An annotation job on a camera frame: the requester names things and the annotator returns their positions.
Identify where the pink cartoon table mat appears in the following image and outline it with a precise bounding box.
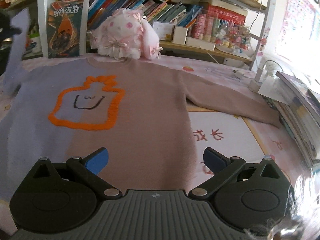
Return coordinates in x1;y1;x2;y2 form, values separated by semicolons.
0;53;316;230

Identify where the white power strip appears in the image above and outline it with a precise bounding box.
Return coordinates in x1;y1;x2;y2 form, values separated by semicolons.
249;64;274;93

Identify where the Harry Potter book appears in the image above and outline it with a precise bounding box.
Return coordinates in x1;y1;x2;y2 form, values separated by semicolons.
47;0;89;59

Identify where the white wooden bookshelf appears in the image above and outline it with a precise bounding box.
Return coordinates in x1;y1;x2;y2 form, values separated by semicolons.
0;0;279;71

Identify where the lavender and pink sweater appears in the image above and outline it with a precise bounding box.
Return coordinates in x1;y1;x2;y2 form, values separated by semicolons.
1;10;280;200

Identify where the row of colourful books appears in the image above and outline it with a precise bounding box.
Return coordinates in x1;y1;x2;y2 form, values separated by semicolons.
87;0;203;30

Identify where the stack of books at right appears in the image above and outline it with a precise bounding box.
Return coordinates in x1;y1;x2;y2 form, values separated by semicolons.
259;72;319;173

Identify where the pink plush bunny toy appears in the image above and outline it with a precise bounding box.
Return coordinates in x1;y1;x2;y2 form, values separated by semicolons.
88;8;163;60

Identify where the white storage box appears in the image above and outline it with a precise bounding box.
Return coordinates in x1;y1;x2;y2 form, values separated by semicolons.
172;25;188;44

